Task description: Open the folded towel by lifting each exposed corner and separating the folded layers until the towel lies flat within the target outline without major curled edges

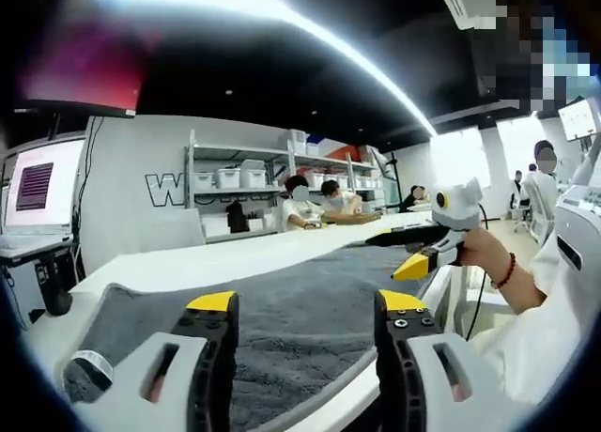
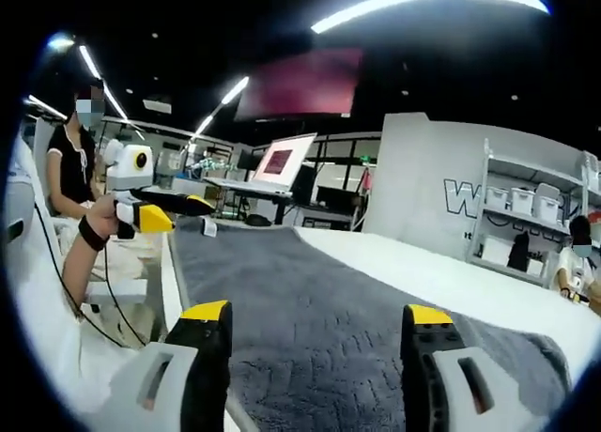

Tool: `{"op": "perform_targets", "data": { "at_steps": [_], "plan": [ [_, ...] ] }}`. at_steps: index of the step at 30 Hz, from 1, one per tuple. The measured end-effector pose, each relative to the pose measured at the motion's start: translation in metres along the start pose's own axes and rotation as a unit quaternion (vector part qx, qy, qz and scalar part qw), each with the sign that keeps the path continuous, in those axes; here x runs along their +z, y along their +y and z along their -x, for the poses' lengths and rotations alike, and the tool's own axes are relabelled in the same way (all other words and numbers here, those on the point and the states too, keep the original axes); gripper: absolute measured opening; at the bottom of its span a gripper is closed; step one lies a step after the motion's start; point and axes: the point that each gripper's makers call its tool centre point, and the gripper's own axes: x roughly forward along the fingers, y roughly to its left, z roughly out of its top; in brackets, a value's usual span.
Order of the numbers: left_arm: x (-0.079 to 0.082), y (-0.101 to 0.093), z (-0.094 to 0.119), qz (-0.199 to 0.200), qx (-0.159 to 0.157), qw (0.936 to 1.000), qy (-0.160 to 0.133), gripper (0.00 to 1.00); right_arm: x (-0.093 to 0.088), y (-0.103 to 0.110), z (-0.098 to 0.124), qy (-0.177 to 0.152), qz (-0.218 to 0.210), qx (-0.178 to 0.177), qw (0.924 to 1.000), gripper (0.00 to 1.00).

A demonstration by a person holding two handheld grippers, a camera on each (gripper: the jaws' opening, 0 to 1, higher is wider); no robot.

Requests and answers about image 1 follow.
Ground grey towel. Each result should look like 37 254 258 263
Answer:
60 243 440 431

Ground white flat box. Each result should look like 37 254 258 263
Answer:
201 215 229 239

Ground open laptop pink screen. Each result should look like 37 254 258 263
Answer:
0 138 87 253

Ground person's right hand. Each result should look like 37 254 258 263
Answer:
453 227 512 284

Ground black tripod stand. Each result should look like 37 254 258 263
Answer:
384 152 401 213

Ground white chair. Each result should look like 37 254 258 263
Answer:
469 288 516 318

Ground white shelving rack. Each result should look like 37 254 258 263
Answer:
184 129 293 243
285 131 393 215

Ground black bag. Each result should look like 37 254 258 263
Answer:
225 200 251 234

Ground white storage box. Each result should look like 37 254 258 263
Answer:
214 167 242 191
241 159 270 189
193 171 218 193

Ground time display screen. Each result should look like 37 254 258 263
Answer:
557 97 601 144

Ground small black device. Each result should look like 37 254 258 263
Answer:
37 253 74 317

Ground white desk black legs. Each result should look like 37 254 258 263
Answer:
0 237 82 321

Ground ceiling air conditioner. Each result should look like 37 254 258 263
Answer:
431 0 500 30

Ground ceiling light strip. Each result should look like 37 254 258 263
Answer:
98 0 439 135

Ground red hanging screen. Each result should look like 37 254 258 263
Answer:
13 8 152 116

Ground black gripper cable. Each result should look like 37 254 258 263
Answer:
462 200 493 343

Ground red bead bracelet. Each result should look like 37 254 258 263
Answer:
490 252 518 290

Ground black hanging cable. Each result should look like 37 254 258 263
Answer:
77 116 105 274

